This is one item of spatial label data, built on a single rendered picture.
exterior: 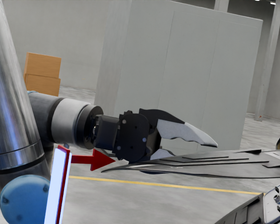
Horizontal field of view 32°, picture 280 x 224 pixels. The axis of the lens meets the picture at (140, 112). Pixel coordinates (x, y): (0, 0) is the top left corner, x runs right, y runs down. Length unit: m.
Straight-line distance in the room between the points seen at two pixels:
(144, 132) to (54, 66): 7.94
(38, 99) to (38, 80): 7.82
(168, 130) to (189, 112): 6.33
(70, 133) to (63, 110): 0.04
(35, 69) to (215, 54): 3.17
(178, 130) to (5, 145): 0.24
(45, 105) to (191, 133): 0.24
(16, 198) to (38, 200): 0.03
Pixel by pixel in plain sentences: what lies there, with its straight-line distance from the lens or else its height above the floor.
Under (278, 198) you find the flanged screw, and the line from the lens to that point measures 0.82.
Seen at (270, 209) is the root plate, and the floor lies 1.10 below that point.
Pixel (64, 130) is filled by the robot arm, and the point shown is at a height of 1.17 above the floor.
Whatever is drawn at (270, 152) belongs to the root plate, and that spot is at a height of 1.19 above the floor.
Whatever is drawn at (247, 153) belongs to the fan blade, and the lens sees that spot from 0.70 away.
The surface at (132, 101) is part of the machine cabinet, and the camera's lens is 6.76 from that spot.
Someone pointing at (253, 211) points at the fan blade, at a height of 1.08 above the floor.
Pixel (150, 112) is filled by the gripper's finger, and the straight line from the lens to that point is 0.72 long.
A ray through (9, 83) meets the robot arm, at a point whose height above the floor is 1.24.
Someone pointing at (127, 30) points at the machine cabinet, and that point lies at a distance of 6.70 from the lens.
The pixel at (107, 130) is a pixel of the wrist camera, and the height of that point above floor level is 1.20.
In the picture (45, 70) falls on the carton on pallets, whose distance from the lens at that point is 8.63.
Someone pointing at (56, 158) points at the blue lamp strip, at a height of 1.18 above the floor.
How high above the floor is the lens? 1.29
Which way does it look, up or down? 5 degrees down
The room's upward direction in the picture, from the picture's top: 9 degrees clockwise
